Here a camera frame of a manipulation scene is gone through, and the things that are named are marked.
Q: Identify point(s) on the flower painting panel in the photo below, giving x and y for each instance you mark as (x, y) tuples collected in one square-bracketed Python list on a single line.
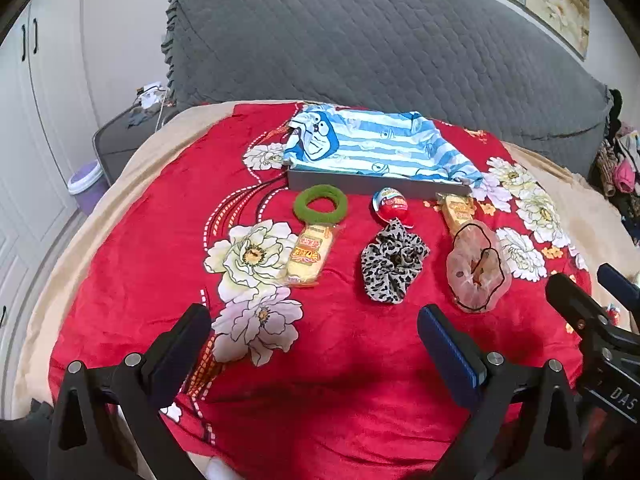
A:
[(560, 5)]

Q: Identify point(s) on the grey shallow box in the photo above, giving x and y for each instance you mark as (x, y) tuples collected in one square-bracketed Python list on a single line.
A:
[(360, 185)]

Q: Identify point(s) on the sheer beige scrunchie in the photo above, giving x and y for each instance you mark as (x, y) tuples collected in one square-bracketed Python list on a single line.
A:
[(470, 260)]

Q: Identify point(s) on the yellow snack packet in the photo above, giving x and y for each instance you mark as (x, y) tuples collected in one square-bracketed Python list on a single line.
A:
[(457, 210), (310, 255)]

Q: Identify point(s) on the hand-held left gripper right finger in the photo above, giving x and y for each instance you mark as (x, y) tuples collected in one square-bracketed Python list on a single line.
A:
[(450, 355)]

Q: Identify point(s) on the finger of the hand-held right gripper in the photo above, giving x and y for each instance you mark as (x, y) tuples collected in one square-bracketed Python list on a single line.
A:
[(622, 285), (575, 305)]

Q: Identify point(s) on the pile of clothes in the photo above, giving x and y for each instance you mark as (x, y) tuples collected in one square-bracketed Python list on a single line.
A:
[(620, 170)]

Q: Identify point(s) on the small red toy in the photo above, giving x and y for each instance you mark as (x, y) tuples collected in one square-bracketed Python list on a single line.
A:
[(613, 313)]

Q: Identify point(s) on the purple white bin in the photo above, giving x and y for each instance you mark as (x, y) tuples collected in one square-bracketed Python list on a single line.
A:
[(87, 185)]

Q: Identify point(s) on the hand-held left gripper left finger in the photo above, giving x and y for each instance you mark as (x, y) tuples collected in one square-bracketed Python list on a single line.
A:
[(180, 355)]

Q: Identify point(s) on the red white chocolate egg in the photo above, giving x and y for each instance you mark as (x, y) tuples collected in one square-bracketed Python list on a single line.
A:
[(392, 205)]

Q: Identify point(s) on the grey bedside table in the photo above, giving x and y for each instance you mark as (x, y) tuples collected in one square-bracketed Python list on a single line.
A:
[(120, 135)]

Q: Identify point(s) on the grey quilted headboard cover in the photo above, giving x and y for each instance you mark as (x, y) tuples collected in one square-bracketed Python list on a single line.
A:
[(375, 35)]

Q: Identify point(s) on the red floral blanket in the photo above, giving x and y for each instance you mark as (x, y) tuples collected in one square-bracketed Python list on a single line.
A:
[(350, 360)]

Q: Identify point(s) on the blue striped cartoon cloth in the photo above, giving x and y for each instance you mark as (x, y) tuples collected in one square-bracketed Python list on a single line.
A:
[(380, 140)]

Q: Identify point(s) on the white wardrobe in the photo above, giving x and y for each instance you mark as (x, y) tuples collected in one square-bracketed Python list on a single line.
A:
[(50, 135)]

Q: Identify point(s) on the leopard print scrunchie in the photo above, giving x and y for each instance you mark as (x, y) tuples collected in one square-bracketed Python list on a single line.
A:
[(385, 270)]

